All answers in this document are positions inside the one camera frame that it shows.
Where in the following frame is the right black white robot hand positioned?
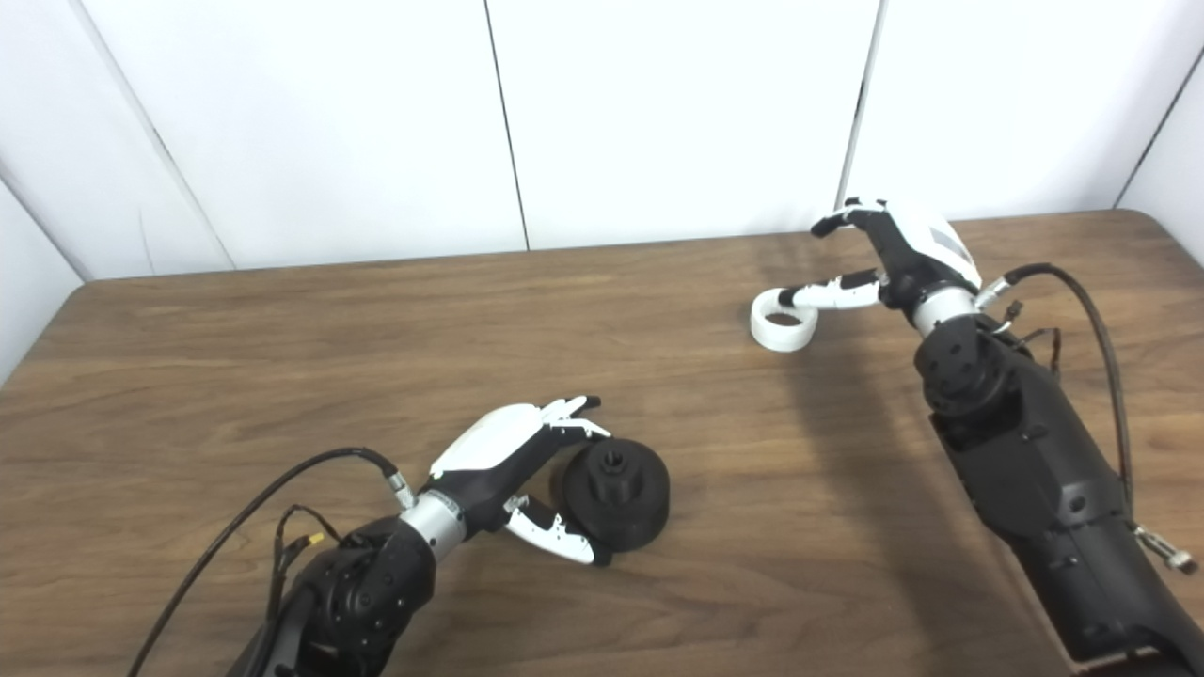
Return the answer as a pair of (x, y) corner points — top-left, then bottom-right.
(778, 197), (984, 313)

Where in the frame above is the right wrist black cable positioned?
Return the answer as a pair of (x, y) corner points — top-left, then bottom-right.
(974, 262), (1136, 527)

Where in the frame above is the silver cable plug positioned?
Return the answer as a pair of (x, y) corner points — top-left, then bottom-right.
(1133, 527), (1200, 576)

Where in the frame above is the white plastic ring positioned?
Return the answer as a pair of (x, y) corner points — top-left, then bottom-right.
(750, 288), (819, 354)

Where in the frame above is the round black plastic part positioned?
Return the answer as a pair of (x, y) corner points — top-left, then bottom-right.
(549, 439), (672, 553)

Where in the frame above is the thin wire with yellow connector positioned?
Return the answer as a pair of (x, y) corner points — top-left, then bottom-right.
(266, 505), (344, 622)

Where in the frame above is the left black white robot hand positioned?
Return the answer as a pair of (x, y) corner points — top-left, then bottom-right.
(414, 395), (614, 568)

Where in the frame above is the thin dark wire bundle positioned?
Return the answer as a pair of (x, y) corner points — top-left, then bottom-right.
(992, 299), (1064, 382)

